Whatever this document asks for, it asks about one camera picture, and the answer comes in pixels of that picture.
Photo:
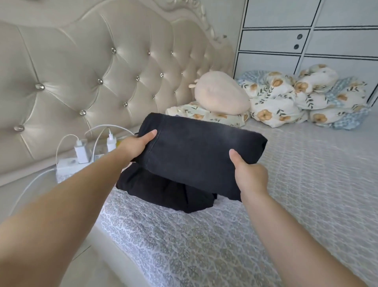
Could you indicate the person's right hand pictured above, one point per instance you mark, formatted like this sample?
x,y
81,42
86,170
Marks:
x,y
251,180

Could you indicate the person's left hand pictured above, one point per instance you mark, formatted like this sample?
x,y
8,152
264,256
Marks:
x,y
134,148

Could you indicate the black shorts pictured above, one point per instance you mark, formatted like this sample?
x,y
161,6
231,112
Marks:
x,y
165,192

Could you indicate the bed with grey patterned sheet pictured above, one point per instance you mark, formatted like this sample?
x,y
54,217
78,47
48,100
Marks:
x,y
319,189

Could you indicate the person's left forearm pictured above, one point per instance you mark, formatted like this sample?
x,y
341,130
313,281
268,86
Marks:
x,y
53,219

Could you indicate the person's right forearm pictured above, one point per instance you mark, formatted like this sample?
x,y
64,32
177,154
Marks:
x,y
295,248

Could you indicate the white power strip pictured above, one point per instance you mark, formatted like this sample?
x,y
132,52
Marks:
x,y
71,167

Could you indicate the floral pillow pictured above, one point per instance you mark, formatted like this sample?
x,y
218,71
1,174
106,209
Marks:
x,y
206,115

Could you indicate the pink plush pillow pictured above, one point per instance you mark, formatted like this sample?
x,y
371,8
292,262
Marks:
x,y
221,93

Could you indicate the beige tufted headboard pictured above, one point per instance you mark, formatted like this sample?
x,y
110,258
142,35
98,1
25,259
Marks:
x,y
88,65

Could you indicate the floral bunched quilt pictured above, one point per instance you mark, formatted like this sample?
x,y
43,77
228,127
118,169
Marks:
x,y
354,118

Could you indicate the white wardrobe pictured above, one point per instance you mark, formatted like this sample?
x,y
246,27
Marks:
x,y
271,41

